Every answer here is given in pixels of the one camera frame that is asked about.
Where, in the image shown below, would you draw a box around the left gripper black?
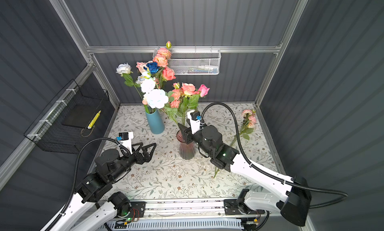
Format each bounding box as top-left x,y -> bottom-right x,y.
109,141 -> 156,184

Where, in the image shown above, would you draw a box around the pink glass vase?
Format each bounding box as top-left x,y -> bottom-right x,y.
177,131 -> 196,160

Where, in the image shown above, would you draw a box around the teal ceramic vase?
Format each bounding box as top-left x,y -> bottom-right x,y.
146,109 -> 165,135

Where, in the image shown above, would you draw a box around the pink peony stem with bud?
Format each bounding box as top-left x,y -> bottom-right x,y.
170,82 -> 183,124

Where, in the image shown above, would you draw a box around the cream peony stem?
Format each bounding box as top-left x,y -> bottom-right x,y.
140,77 -> 178,124

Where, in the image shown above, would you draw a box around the small pink rosebud stem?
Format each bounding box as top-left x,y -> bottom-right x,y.
198,84 -> 210,97

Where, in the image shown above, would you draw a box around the blue and white rose stem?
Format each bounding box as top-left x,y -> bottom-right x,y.
136,61 -> 159,84

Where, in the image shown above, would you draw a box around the coral pink rose stem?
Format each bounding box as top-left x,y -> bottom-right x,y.
180,83 -> 201,112

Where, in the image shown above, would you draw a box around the pale pink rose stem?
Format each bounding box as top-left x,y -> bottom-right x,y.
136,62 -> 149,73

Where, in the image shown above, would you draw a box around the peach peony stem with bud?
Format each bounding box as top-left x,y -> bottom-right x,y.
153,41 -> 172,68

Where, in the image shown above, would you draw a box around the cream white rose stem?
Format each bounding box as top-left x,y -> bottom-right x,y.
116,63 -> 143,102

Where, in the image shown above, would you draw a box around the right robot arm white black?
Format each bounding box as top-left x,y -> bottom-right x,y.
178,124 -> 312,227

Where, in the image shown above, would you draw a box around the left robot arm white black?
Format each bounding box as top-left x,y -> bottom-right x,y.
42,141 -> 157,231

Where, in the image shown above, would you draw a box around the bunch of artificial flowers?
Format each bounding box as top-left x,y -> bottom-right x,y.
213,108 -> 258,179

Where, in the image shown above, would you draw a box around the floral table mat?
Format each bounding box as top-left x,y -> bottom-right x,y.
101,105 -> 278,201

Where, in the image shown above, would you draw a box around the yellow pen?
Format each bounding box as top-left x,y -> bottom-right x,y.
87,110 -> 101,130

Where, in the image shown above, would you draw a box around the items in white basket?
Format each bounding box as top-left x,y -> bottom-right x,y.
179,65 -> 220,75

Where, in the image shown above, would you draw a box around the black pad in basket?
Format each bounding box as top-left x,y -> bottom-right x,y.
62,104 -> 98,129

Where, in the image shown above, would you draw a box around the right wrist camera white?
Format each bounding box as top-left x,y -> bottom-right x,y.
187,110 -> 202,135

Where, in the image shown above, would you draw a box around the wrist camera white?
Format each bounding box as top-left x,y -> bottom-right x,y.
116,132 -> 134,155
187,110 -> 202,135

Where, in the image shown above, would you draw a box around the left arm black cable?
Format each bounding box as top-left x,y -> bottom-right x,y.
44,137 -> 131,231

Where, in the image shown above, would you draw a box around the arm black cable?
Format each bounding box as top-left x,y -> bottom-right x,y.
200,102 -> 349,209
44,137 -> 131,231

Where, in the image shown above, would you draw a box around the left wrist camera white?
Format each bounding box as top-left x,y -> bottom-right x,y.
116,132 -> 134,155

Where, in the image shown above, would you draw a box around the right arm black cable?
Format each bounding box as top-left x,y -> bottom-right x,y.
200,102 -> 349,209

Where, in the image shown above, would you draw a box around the white wire mesh basket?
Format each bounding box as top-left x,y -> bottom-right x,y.
168,49 -> 222,75

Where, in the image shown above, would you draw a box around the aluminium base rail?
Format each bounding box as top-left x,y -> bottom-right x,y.
131,192 -> 281,221

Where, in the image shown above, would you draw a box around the black wire basket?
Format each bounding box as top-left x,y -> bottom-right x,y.
24,81 -> 110,154

